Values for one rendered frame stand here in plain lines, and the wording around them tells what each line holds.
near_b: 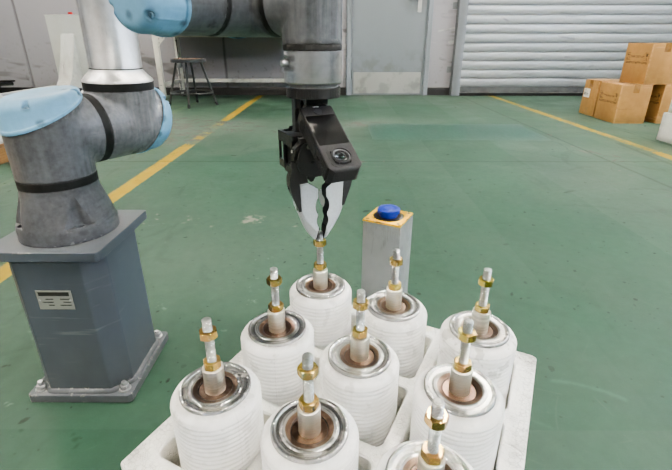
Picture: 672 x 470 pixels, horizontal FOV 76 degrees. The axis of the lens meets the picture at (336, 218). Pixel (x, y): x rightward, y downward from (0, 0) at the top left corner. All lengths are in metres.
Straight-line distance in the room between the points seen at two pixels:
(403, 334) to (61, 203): 0.56
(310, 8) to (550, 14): 5.54
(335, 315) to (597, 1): 5.81
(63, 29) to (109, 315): 3.47
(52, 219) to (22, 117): 0.16
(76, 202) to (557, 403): 0.89
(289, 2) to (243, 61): 5.10
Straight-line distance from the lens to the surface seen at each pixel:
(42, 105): 0.77
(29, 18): 6.61
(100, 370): 0.90
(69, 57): 4.07
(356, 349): 0.52
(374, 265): 0.78
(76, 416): 0.93
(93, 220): 0.80
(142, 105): 0.85
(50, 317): 0.87
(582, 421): 0.91
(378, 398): 0.53
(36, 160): 0.78
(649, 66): 4.22
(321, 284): 0.66
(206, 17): 0.54
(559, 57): 6.07
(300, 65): 0.55
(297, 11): 0.55
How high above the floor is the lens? 0.60
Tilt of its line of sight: 22 degrees down
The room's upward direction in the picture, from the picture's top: straight up
